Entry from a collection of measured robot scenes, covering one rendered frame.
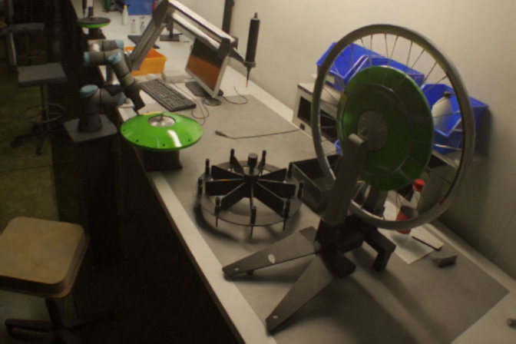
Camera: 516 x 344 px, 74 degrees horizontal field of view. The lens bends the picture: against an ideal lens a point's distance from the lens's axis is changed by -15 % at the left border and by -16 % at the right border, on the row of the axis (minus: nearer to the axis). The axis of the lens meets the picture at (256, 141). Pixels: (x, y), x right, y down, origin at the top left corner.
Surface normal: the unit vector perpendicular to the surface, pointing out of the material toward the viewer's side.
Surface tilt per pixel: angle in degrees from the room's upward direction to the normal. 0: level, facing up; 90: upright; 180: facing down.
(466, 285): 0
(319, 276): 18
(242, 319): 0
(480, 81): 90
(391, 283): 0
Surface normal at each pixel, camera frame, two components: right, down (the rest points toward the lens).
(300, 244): -0.14, -0.80
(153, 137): 0.11, -0.68
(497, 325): 0.13, -0.89
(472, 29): -0.87, 0.11
